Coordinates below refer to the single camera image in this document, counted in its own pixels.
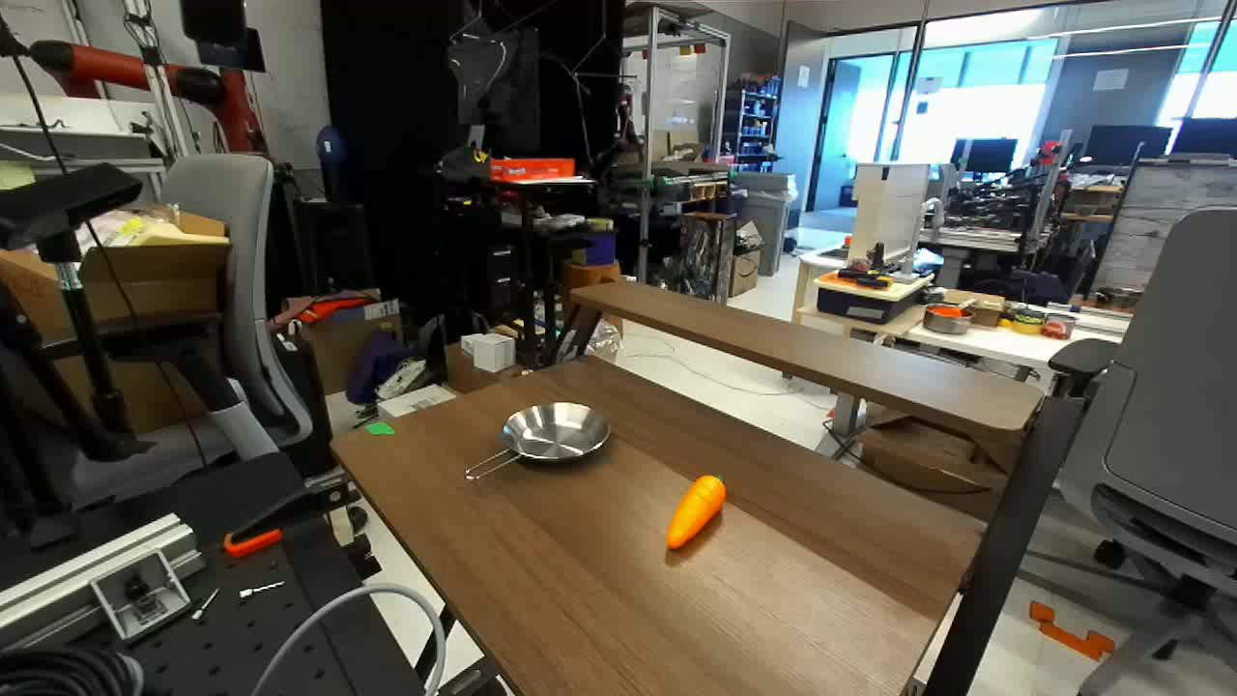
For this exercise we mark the black camera stand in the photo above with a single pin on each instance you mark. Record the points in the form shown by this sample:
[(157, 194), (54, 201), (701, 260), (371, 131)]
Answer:
[(58, 207)]

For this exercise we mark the orange floor marker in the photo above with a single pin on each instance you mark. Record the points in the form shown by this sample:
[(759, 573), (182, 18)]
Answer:
[(1068, 635)]

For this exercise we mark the grey office chair light back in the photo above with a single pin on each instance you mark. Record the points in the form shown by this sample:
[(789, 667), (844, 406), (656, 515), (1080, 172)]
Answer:
[(237, 255)]

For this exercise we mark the red robot arm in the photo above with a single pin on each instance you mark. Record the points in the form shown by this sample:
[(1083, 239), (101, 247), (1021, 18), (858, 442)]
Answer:
[(128, 72)]

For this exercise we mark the gridded whiteboard panel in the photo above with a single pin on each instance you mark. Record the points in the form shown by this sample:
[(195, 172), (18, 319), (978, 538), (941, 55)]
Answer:
[(1160, 218)]

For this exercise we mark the metal shelving rack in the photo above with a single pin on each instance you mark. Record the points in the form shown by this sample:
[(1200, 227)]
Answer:
[(671, 103)]

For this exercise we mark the black tray wooden lid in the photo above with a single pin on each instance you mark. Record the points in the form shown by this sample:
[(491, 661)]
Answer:
[(873, 296)]

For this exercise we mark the grey mesh office chair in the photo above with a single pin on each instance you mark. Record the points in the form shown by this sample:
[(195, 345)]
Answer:
[(1173, 386)]

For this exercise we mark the brown cardboard box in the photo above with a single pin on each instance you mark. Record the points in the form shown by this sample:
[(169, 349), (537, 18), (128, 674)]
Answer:
[(928, 460)]

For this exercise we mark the purple cloth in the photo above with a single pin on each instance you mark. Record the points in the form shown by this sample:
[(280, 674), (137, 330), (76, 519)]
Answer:
[(382, 366)]

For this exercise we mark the aluminium extrusion rail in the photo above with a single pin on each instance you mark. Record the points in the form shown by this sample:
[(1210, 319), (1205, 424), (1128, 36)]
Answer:
[(92, 564)]

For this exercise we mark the long wooden bench table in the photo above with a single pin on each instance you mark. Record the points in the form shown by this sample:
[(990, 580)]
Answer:
[(826, 352)]

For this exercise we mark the orange flat box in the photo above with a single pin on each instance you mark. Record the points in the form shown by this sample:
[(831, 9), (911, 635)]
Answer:
[(530, 167)]

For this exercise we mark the black computer monitor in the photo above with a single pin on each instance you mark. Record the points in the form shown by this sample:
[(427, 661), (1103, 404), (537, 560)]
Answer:
[(1128, 140), (1209, 136), (990, 156)]

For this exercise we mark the white work table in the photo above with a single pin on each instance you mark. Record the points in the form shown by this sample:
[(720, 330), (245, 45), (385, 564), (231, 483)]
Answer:
[(1007, 345)]

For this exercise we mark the pale upright board panel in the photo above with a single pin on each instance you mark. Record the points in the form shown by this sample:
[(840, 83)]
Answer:
[(892, 207)]

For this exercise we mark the silver metal frying pan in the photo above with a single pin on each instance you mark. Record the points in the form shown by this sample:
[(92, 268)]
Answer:
[(553, 431)]

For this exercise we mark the small metal screw tool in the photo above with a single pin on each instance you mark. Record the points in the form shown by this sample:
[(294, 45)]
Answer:
[(259, 590)]

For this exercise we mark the green tape square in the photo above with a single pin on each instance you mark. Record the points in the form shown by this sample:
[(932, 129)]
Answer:
[(375, 425)]

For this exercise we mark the large cardboard box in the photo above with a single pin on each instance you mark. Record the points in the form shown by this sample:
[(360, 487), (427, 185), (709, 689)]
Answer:
[(150, 276)]

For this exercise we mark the orange carrot plushie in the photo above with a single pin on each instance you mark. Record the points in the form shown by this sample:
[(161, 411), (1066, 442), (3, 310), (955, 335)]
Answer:
[(697, 511)]

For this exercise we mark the black perforated breadboard plate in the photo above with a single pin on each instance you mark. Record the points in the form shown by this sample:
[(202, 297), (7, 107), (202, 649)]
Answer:
[(245, 633)]

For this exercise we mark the small white box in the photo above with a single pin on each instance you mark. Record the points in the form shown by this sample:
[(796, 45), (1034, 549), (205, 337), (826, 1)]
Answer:
[(490, 349)]

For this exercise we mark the aluminium corner bracket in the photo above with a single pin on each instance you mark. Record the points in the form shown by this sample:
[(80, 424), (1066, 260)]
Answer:
[(139, 595)]

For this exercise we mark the orange tape roll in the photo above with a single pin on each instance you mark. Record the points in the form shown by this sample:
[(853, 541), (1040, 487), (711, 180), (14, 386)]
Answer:
[(950, 319)]

